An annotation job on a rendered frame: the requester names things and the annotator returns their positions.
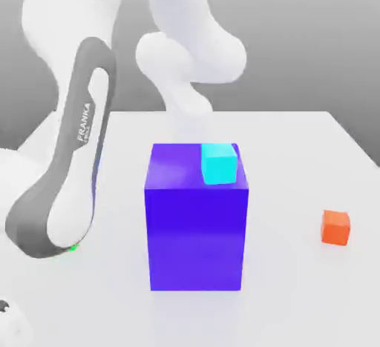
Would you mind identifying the large blue box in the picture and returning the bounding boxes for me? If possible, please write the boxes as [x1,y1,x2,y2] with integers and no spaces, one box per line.
[144,142,249,292]

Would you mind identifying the small cyan cube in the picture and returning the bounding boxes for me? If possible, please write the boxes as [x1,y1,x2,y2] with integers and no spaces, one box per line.
[200,142,239,185]

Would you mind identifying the small orange cube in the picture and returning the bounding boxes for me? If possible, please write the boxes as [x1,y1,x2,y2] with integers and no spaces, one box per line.
[320,209,352,247]

